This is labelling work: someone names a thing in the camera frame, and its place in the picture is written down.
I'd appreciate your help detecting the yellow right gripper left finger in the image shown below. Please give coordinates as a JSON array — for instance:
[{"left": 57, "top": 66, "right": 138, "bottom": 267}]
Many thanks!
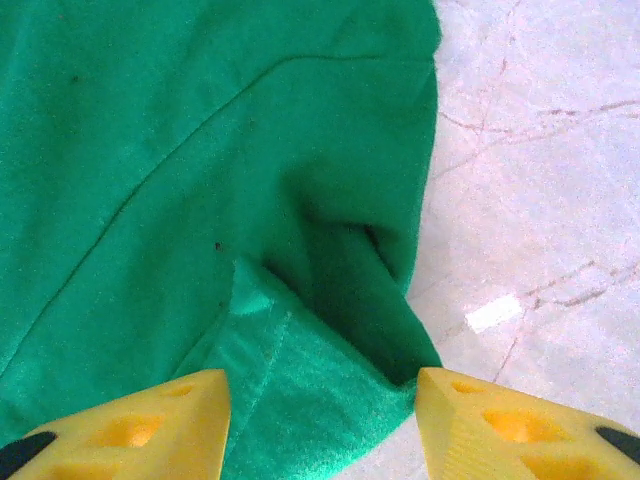
[{"left": 0, "top": 368, "right": 233, "bottom": 480}]

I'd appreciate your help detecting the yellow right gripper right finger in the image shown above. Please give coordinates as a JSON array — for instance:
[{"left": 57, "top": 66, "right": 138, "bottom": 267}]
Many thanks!
[{"left": 415, "top": 365, "right": 640, "bottom": 480}]

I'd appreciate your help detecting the green t-shirt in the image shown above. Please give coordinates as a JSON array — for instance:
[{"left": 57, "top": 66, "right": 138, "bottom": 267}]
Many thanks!
[{"left": 0, "top": 0, "right": 444, "bottom": 480}]

